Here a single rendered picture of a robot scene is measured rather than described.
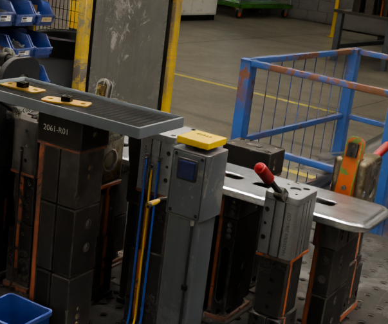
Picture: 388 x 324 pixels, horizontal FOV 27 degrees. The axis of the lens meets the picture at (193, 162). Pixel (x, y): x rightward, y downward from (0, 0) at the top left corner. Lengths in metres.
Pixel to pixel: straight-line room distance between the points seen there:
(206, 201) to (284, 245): 0.20
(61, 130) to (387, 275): 1.02
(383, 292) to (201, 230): 0.79
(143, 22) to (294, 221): 3.99
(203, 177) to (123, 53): 3.96
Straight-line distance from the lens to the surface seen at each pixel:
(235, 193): 1.57
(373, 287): 2.03
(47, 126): 1.44
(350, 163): 1.70
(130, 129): 1.29
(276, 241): 1.42
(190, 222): 1.30
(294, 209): 1.39
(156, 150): 1.50
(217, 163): 1.29
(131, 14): 5.20
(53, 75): 5.33
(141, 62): 5.37
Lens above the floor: 1.47
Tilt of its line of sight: 16 degrees down
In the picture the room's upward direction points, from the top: 7 degrees clockwise
